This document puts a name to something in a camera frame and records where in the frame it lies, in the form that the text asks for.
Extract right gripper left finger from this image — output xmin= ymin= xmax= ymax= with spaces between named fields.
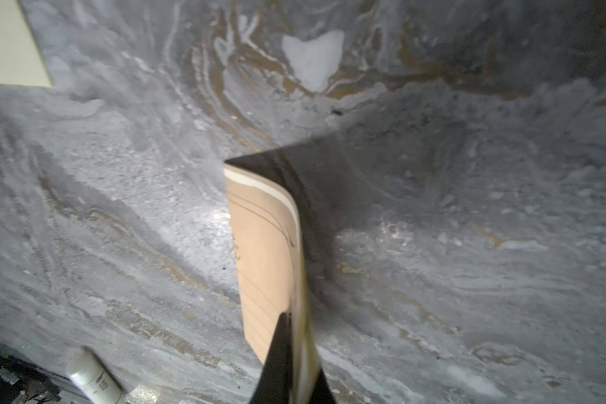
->
xmin=249 ymin=312 xmax=293 ymax=404

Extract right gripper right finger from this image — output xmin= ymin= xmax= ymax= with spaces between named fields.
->
xmin=308 ymin=370 xmax=337 ymax=404

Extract tan letter paper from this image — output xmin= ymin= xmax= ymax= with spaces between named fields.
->
xmin=223 ymin=163 xmax=323 ymax=403

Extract cream envelope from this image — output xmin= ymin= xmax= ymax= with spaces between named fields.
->
xmin=0 ymin=0 xmax=52 ymax=88

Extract white glue stick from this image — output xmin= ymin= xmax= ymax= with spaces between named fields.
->
xmin=66 ymin=349 xmax=126 ymax=404

